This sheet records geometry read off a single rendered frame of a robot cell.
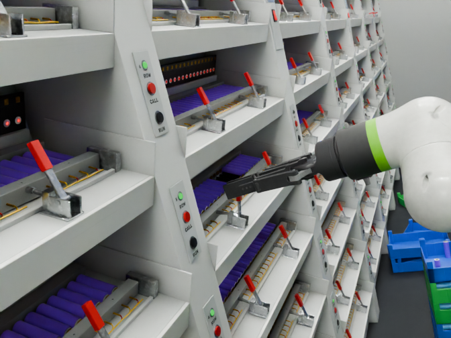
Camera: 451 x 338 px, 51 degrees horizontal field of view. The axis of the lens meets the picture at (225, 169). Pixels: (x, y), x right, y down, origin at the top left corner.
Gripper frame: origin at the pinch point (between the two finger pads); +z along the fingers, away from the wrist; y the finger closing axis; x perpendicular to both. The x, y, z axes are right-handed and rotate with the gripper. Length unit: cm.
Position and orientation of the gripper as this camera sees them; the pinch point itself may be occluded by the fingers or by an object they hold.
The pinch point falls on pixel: (242, 186)
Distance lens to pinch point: 92.8
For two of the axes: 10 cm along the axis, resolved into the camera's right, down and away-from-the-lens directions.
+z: -8.5, 2.8, 4.5
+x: -3.8, -9.2, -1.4
